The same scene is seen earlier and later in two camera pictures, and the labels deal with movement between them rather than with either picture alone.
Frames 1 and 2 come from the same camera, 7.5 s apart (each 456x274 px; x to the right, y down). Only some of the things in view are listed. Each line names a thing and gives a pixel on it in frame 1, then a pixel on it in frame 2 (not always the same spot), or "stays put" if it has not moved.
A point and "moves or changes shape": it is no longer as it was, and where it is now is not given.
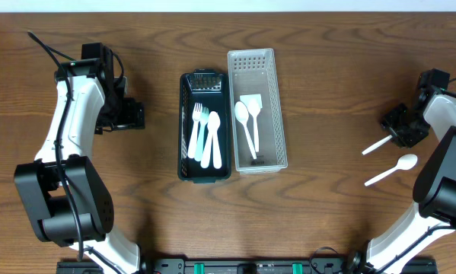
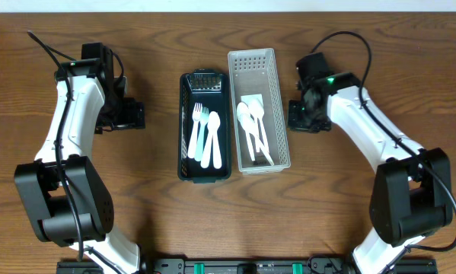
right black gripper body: (408, 129) -> (301, 117)
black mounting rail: (256, 266) stays put
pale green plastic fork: (204, 119) stays put
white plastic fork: (206, 154) stays put
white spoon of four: (404, 163) moves or changes shape
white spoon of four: (243, 113) stays put
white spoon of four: (368, 149) moves or changes shape
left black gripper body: (130, 115) stays put
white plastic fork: (196, 115) stays put
